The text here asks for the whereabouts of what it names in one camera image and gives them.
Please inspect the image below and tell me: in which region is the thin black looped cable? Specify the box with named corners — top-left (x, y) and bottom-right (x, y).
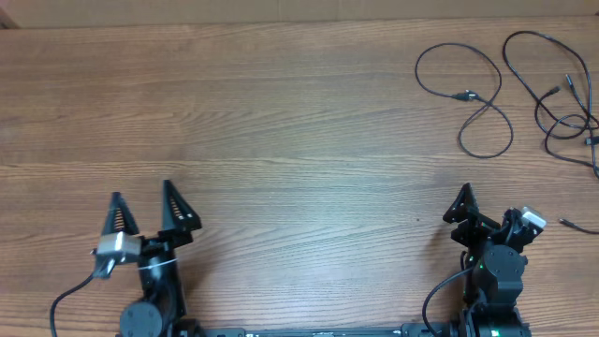
top-left (544, 113), bottom-right (599, 235)

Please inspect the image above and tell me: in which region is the long thin black cable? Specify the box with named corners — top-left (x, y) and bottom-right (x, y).
top-left (414, 42), bottom-right (515, 160)

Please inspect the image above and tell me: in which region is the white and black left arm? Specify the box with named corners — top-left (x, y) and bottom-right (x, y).
top-left (91, 180), bottom-right (459, 337)

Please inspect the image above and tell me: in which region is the thick black cable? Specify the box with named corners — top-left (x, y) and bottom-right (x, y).
top-left (502, 30), bottom-right (599, 140)

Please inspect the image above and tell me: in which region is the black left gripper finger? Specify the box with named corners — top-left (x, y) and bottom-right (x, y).
top-left (162, 180), bottom-right (202, 232)
top-left (101, 192), bottom-right (139, 236)

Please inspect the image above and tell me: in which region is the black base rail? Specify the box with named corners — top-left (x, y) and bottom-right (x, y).
top-left (201, 323), bottom-right (432, 337)

